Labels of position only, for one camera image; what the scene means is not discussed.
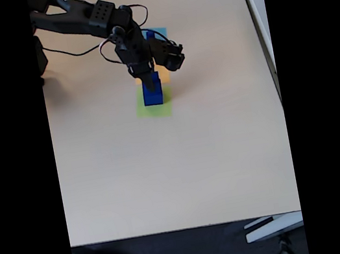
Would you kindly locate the medium blue cube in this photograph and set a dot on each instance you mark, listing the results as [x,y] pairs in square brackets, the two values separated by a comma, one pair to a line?
[157,81]

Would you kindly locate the large blue cube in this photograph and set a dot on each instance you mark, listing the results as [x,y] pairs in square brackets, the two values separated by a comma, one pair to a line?
[153,98]

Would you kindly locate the small blue cube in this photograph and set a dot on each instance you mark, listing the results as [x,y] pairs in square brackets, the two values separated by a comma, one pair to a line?
[150,34]

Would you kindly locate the orange paper square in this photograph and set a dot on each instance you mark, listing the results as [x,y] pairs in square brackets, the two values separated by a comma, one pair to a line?
[165,75]

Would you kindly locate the blue paper square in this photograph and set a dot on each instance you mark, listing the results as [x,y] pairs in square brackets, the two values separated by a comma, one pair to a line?
[159,31]

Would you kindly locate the green paper square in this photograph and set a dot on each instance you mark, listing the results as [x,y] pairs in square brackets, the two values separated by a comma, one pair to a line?
[154,111]

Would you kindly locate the white side table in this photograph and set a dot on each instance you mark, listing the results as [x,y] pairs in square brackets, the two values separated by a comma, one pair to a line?
[258,19]

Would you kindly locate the white table foot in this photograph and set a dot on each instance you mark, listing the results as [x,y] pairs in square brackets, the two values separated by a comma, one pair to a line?
[273,228]

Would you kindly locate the black stand leg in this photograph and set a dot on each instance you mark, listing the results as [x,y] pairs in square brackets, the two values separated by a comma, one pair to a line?
[286,251]

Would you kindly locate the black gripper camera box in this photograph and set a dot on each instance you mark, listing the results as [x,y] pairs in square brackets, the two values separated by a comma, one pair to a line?
[141,67]

